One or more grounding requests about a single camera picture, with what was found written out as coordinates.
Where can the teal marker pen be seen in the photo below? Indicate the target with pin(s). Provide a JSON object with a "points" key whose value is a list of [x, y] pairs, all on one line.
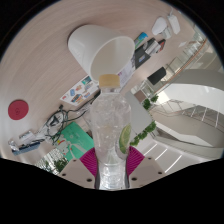
{"points": [[141, 39]]}

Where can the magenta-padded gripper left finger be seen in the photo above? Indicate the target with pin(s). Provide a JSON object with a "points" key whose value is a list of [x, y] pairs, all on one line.
{"points": [[78, 171]]}

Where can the white ceramic mug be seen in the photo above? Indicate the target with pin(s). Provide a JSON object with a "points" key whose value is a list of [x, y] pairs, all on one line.
{"points": [[90, 43]]}

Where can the clear bottle with lime label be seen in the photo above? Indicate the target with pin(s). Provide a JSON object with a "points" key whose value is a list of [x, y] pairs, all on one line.
{"points": [[110, 133]]}

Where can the colourful sticker sheet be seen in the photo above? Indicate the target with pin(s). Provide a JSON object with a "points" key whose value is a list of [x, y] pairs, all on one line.
{"points": [[80, 91]]}

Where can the row of green hedge plants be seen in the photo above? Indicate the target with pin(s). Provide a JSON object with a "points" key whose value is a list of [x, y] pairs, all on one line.
{"points": [[53, 163]]}

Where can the green tote bag with cat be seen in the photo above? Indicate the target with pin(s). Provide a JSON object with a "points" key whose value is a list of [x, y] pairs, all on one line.
{"points": [[76, 138]]}

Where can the black office chair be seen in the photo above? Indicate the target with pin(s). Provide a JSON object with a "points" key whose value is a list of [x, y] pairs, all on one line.
{"points": [[156, 75]]}

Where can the small clear plastic packet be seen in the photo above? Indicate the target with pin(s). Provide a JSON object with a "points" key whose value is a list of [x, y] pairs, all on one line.
{"points": [[12, 145]]}

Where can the potted green plants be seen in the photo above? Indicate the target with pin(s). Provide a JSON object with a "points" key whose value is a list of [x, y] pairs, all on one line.
{"points": [[150, 101]]}

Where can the open white booklet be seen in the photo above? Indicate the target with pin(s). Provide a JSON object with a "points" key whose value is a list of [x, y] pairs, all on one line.
{"points": [[126, 71]]}

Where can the white computer mouse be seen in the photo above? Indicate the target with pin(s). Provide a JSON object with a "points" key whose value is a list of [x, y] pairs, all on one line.
{"points": [[159, 26]]}

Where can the white cabinet topped with plants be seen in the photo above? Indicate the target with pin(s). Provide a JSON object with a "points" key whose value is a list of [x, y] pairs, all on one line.
{"points": [[140, 115]]}

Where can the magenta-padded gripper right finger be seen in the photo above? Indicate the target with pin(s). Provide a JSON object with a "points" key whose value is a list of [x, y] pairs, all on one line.
{"points": [[146, 170]]}

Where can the flat round red coaster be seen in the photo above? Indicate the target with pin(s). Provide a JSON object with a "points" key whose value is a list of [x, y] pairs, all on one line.
{"points": [[18, 110]]}

